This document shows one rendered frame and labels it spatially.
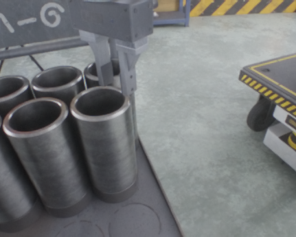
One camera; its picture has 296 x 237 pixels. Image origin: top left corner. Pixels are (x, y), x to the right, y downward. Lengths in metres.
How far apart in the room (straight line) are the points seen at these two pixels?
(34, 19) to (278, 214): 1.02
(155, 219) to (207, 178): 0.46
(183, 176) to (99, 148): 0.58
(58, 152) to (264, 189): 0.81
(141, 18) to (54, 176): 0.35
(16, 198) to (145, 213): 0.30
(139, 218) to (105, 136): 0.24
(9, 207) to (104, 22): 0.44
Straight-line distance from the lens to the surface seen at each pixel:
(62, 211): 0.64
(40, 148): 0.48
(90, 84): 0.61
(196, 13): 3.06
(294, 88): 1.06
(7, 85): 0.71
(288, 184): 1.12
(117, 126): 0.47
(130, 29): 0.33
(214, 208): 0.96
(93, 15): 0.38
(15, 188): 0.59
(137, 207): 0.64
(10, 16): 0.80
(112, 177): 0.57
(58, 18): 0.79
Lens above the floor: 0.80
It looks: 38 degrees down
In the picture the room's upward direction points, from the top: 2 degrees counter-clockwise
